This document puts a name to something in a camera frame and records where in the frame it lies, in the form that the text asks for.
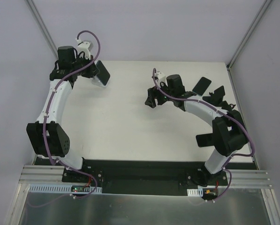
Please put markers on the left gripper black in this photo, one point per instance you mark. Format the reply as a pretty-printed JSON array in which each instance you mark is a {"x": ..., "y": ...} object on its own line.
[{"x": 91, "y": 69}]

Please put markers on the right aluminium frame post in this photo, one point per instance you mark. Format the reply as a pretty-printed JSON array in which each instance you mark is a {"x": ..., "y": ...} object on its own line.
[{"x": 251, "y": 29}]

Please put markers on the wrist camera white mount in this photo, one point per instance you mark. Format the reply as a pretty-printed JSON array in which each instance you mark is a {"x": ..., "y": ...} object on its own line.
[
  {"x": 84, "y": 48},
  {"x": 159, "y": 77}
]

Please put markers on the white cable duct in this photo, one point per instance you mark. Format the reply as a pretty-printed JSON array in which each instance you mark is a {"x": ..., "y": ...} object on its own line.
[
  {"x": 194, "y": 192},
  {"x": 63, "y": 189}
]

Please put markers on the black folding phone stand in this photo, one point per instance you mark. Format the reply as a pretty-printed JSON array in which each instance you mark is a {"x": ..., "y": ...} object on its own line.
[{"x": 215, "y": 98}]

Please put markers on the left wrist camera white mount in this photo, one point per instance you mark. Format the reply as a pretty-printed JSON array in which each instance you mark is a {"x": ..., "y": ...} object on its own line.
[{"x": 84, "y": 48}]

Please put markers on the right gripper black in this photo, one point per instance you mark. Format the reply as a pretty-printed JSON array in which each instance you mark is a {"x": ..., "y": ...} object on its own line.
[{"x": 155, "y": 96}]

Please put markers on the black round base phone holder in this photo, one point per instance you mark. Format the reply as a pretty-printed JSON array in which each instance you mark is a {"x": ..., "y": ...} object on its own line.
[{"x": 228, "y": 108}]

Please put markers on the left aluminium frame post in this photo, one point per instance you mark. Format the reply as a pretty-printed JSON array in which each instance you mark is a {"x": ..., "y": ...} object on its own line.
[{"x": 42, "y": 26}]

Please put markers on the left white cable duct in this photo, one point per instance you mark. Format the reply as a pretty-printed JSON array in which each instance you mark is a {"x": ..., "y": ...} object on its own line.
[{"x": 63, "y": 189}]

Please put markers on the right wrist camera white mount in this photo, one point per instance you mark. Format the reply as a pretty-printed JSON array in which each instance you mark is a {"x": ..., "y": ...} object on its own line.
[{"x": 159, "y": 77}]

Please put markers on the white folding phone stand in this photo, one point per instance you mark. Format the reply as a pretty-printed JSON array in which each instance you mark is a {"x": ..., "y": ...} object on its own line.
[{"x": 96, "y": 81}]

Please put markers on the aluminium frame post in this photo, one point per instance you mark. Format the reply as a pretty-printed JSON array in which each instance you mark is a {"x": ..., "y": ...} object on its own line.
[
  {"x": 42, "y": 26},
  {"x": 251, "y": 29}
]

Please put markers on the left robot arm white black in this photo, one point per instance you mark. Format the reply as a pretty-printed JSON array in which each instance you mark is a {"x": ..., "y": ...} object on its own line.
[{"x": 46, "y": 135}]

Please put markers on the black phone near front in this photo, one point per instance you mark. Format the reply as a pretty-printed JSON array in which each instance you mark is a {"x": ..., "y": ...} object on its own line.
[{"x": 205, "y": 140}]

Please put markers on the black phone teal edge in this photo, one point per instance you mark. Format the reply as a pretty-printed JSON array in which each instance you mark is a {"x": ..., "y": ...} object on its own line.
[{"x": 201, "y": 86}]

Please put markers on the right white cable duct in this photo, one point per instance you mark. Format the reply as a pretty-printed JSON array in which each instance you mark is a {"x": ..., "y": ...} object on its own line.
[{"x": 194, "y": 192}]

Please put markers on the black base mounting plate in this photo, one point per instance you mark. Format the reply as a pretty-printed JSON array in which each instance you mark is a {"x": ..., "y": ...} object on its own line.
[{"x": 145, "y": 178}]

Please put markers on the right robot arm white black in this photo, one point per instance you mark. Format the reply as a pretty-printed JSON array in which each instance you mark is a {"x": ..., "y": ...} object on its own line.
[{"x": 228, "y": 134}]

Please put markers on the black phone blue edge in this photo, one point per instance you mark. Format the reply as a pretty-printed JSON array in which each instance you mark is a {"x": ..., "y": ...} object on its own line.
[{"x": 104, "y": 75}]

